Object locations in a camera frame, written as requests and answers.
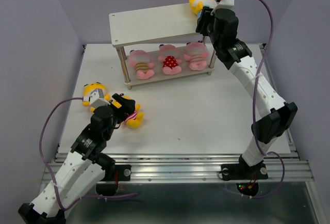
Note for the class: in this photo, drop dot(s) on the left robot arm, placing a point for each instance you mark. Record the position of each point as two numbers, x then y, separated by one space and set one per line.
86 163

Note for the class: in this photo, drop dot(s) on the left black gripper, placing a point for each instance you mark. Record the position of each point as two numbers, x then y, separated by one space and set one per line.
128 107

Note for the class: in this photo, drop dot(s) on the pink frog toy striped shirt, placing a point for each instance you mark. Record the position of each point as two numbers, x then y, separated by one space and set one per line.
196 54

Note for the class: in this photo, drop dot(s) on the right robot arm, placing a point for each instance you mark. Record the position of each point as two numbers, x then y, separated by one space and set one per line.
272 114

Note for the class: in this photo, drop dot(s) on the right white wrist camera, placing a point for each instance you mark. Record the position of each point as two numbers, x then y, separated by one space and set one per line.
224 4

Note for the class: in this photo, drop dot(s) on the pink frog toy polka-dot dress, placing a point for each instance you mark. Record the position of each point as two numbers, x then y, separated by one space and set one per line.
168 55

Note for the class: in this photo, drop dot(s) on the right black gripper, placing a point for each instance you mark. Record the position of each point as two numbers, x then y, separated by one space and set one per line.
203 20

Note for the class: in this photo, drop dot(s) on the pink frog toy orange stripes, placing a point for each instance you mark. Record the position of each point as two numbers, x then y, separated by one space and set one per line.
141 62

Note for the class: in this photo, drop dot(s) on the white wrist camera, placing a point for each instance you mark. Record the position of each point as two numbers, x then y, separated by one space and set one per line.
224 4
95 98

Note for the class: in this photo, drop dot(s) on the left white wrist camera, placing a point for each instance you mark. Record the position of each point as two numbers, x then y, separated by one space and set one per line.
95 98

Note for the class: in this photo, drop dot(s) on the yellow toy pink stripes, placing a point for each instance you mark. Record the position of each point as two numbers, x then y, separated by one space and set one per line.
93 86

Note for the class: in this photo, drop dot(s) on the aluminium rail frame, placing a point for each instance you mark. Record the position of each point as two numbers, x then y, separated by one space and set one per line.
194 123

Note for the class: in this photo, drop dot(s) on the white two-tier shelf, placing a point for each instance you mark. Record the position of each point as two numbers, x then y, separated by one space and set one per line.
146 29

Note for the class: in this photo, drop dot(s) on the yellow toy blue striped shirt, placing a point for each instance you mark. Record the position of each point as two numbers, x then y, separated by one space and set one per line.
197 5

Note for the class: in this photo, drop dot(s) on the yellow toy red stripes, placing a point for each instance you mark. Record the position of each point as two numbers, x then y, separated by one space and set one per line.
134 120

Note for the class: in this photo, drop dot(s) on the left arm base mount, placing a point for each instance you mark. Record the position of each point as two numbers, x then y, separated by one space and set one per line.
113 172

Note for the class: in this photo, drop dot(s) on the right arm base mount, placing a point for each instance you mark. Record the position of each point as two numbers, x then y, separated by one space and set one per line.
241 172

